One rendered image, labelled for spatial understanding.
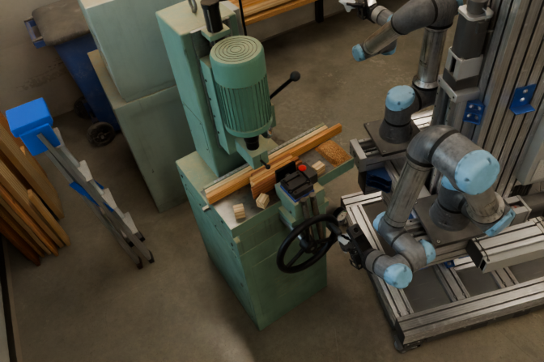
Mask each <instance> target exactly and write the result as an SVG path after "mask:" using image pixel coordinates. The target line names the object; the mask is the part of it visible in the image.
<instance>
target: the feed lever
mask: <svg viewBox="0 0 544 362"><path fill-rule="evenodd" d="M298 80H300V73H299V71H296V70H294V71H292V72H291V74H290V78H289V79H288V80H287V81H286V82H285V83H284V84H283V85H282V86H280V87H279V88H278V89H277V90H276V91H274V92H273V93H272V94H271V95H270V99H272V98H273V97H274V96H276V95H277V94H278V93H279V92H281V91H282V90H283V89H284V88H285V87H286V86H287V85H288V84H290V83H291V82H292V81H294V82H296V81H298Z"/></svg>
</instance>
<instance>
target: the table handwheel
mask: <svg viewBox="0 0 544 362"><path fill-rule="evenodd" d="M279 218H280V219H281V220H282V221H283V223H284V224H285V225H286V226H287V227H288V228H289V230H290V231H291V232H290V233H289V234H288V235H287V237H286V238H285V239H284V241H283V242H282V244H281V245H280V247H279V249H278V253H277V257H276V263H277V267H278V268H279V269H280V270H281V271H282V272H283V273H287V274H294V273H297V272H300V271H302V270H305V269H307V268H309V267H310V266H312V265H313V264H315V263H316V262H318V261H319V260H320V259H321V258H322V257H323V256H324V255H325V254H326V253H327V252H328V251H329V249H330V248H331V246H332V245H333V243H334V242H335V240H336V238H337V235H336V234H335V233H334V231H333V230H331V233H330V235H329V237H326V238H324V239H320V240H315V239H314V238H313V237H312V236H311V235H310V234H309V227H310V226H312V225H314V224H317V223H319V222H322V221H328V222H330V223H331V222H332V223H333V224H335V225H336V226H338V227H339V223H338V220H337V219H336V218H335V217H334V216H333V215H331V214H319V215H314V216H313V217H311V218H308V219H306V220H305V221H304V222H302V223H301V224H299V225H296V226H295V227H293V228H292V227H291V225H290V224H289V223H288V222H287V221H286V220H285V219H284V218H283V217H282V216H281V215H279ZM304 230H305V233H304ZM295 238H297V239H298V240H299V241H300V248H301V250H300V251H299V252H298V253H297V254H296V255H295V256H294V257H293V258H292V259H291V260H290V261H289V263H288V264H287V265H285V264H284V261H283V260H284V256H285V253H286V251H287V249H288V247H289V246H290V244H291V243H292V241H293V240H294V239H295ZM324 242H325V244H324V245H323V246H322V247H321V249H320V250H319V251H318V252H317V253H316V254H314V255H313V256H312V257H311V258H309V259H308V260H307V261H305V262H302V263H300V264H299V265H296V266H292V265H293V264H294V263H295V261H296V260H297V259H298V258H299V257H300V256H301V255H302V254H303V253H304V252H305V253H312V252H314V251H315V250H316V248H317V245H318V244H320V243H324Z"/></svg>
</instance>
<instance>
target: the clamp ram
mask: <svg viewBox="0 0 544 362"><path fill-rule="evenodd" d="M294 172H296V167H295V161H294V160H293V161H292V162H290V163H288V164H286V165H284V166H282V167H281V168H279V169H277V170H275V178H276V184H277V183H279V182H280V180H282V179H283V178H285V177H287V176H289V175H291V174H292V173H294Z"/></svg>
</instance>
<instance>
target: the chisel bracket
mask: <svg viewBox="0 0 544 362"><path fill-rule="evenodd" d="M235 144H236V150H237V151H238V152H239V154H240V155H241V156H242V157H243V158H244V159H245V160H246V161H247V162H248V164H249V165H250V166H251V167H252V168H253V169H254V170H256V169H257V168H260V167H261V166H263V165H264V164H263V163H262V162H261V161H260V160H263V161H264V162H265V163H266V164H267V163H269V158H268V152H267V150H266V149H265V148H264V147H263V146H262V145H261V144H260V143H259V148H258V149H257V150H255V151H250V150H248V149H247V147H246V143H245V141H244V138H240V137H238V138H235Z"/></svg>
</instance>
